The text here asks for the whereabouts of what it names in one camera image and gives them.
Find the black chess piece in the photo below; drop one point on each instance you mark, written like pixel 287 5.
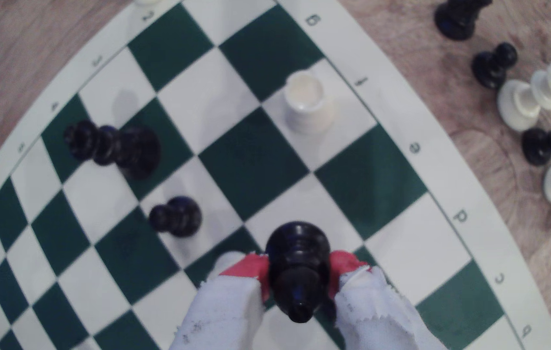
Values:
pixel 458 19

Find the black chess bishop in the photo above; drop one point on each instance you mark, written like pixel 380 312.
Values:
pixel 297 253

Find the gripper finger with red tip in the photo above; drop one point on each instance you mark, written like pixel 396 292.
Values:
pixel 227 316
pixel 377 316

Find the black chess king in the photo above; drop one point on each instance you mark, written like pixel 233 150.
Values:
pixel 129 148

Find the black chess pawn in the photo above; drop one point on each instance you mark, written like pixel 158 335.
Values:
pixel 180 216
pixel 489 68
pixel 538 146

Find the green and white chess mat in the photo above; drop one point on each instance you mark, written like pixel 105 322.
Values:
pixel 256 160

